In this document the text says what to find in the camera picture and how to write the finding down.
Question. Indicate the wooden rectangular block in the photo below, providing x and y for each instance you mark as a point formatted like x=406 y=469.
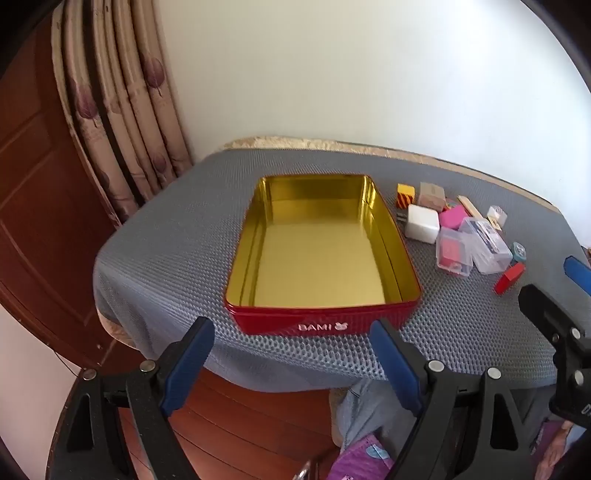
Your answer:
x=474 y=212

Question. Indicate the red wooden block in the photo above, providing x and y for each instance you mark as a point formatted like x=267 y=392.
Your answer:
x=509 y=278

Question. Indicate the beige patterned curtain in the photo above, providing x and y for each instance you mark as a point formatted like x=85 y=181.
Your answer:
x=117 y=102

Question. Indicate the purple patterned bag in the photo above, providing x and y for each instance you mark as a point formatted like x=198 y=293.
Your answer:
x=365 y=459

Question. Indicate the brown cardboard box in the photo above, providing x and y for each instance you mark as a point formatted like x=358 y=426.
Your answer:
x=432 y=196

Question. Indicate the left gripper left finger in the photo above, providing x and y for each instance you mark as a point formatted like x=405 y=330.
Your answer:
x=181 y=362

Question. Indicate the white power adapter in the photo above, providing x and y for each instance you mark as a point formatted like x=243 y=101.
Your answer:
x=420 y=223

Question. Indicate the red gold tin box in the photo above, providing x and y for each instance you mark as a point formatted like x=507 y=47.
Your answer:
x=319 y=254

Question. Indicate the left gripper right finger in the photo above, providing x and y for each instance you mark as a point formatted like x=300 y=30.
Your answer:
x=403 y=365

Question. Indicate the clear box with red card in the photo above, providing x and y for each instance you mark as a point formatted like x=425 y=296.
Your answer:
x=452 y=252

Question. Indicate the dark red wooden door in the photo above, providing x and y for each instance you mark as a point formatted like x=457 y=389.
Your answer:
x=53 y=221

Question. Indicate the yellow striped cube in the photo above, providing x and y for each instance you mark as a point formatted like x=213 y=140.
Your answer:
x=405 y=196

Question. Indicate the pink eraser block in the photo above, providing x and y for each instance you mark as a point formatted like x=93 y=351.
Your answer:
x=452 y=218

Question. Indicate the clear box with blue label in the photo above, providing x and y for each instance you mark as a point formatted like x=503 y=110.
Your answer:
x=489 y=251

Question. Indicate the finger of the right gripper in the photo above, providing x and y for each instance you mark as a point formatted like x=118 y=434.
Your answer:
x=550 y=319
x=578 y=272

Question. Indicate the grey trouser leg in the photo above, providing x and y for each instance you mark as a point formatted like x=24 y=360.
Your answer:
x=369 y=407

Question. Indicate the teal cartoon keychain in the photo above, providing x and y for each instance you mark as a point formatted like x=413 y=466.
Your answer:
x=519 y=253

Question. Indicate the gold satin tablecloth edge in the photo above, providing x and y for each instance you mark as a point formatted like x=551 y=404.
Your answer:
x=293 y=143

